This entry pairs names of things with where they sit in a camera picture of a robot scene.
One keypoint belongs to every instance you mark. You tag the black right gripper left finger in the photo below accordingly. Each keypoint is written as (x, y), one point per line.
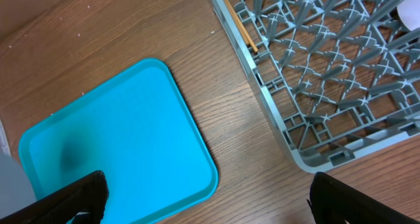
(82, 201)

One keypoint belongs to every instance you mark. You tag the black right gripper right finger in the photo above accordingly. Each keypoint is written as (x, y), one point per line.
(332, 201)

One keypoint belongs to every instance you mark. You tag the white bowl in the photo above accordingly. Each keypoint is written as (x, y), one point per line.
(408, 11)

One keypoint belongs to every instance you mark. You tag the wooden chopstick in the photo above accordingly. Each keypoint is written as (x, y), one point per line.
(237, 22)
(253, 46)

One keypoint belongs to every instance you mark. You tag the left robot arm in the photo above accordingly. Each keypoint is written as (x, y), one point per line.
(15, 187)

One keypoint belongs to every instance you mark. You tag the grey dishwasher rack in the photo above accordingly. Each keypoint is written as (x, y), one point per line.
(337, 79)

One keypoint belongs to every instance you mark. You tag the teal serving tray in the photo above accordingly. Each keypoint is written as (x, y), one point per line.
(138, 130)

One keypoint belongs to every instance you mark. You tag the clear plastic bin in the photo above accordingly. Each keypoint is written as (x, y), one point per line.
(3, 141)

